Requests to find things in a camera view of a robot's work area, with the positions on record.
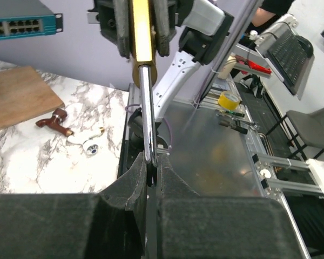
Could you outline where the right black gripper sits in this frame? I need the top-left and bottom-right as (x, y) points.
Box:
(88, 0), (177, 59)

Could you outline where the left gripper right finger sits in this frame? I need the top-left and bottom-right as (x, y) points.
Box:
(156, 155), (306, 258)

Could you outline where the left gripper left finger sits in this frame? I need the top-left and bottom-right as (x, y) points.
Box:
(0, 154), (147, 258)

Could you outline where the long shackle brass padlock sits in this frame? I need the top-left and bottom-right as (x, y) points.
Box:
(130, 1), (157, 167)

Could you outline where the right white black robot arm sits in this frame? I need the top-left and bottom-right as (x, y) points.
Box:
(88, 1), (233, 144)

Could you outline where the white tap fitting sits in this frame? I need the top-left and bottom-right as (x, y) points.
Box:
(67, 127), (105, 156)

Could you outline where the brown tap fitting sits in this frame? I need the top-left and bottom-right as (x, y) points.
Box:
(35, 108), (74, 137)

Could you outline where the yellow tape roll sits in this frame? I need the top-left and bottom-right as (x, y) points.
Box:
(218, 91), (241, 111)

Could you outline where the wooden board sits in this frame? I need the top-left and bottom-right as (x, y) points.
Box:
(0, 66), (65, 130)

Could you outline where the black keyboard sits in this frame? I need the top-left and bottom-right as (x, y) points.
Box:
(266, 29), (315, 99)

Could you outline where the grey chair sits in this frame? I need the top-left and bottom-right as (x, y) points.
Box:
(264, 102), (324, 160)

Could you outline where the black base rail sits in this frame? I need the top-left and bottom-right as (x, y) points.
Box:
(117, 108), (132, 179)

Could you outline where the teal network switch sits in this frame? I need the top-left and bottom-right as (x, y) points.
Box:
(0, 0), (63, 40)

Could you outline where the aluminium frame rail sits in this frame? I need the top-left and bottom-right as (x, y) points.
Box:
(194, 0), (324, 259)

